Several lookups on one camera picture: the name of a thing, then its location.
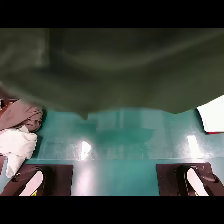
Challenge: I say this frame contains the dark green T-shirt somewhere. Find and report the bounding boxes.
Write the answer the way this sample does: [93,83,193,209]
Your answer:
[0,27,224,121]

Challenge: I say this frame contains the brown garment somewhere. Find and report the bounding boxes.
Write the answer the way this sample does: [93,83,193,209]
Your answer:
[0,98,45,133]

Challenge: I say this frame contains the white garment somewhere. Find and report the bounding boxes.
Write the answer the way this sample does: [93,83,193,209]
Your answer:
[196,94,224,135]
[0,125,39,180]

